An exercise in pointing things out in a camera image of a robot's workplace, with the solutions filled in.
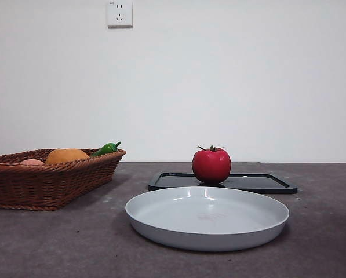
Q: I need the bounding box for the white wall socket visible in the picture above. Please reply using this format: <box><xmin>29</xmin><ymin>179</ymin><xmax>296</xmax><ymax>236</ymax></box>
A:
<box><xmin>107</xmin><ymin>0</ymin><xmax>133</xmax><ymax>28</ymax></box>

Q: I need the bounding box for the pale grey round plate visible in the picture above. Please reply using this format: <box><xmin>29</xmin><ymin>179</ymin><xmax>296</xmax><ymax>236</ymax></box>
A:
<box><xmin>125</xmin><ymin>185</ymin><xmax>290</xmax><ymax>252</ymax></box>

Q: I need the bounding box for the red tomato with green stem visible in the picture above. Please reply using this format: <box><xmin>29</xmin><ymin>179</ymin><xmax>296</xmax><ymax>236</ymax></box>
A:
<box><xmin>192</xmin><ymin>144</ymin><xmax>232</xmax><ymax>184</ymax></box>

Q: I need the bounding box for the dark green rectangular tray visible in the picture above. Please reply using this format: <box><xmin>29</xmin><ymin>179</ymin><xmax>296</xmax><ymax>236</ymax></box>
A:
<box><xmin>148</xmin><ymin>171</ymin><xmax>298</xmax><ymax>195</ymax></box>

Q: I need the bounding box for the orange-yellow round fruit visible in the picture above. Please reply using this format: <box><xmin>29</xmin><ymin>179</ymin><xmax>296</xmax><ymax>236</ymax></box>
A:
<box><xmin>46</xmin><ymin>148</ymin><xmax>90</xmax><ymax>165</ymax></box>

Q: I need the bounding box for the green chili pepper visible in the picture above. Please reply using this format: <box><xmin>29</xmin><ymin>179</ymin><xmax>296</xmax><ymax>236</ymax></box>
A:
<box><xmin>90</xmin><ymin>141</ymin><xmax>122</xmax><ymax>158</ymax></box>

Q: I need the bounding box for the brown wicker basket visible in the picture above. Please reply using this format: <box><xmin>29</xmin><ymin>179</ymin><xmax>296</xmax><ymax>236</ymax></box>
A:
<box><xmin>0</xmin><ymin>148</ymin><xmax>126</xmax><ymax>211</ymax></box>

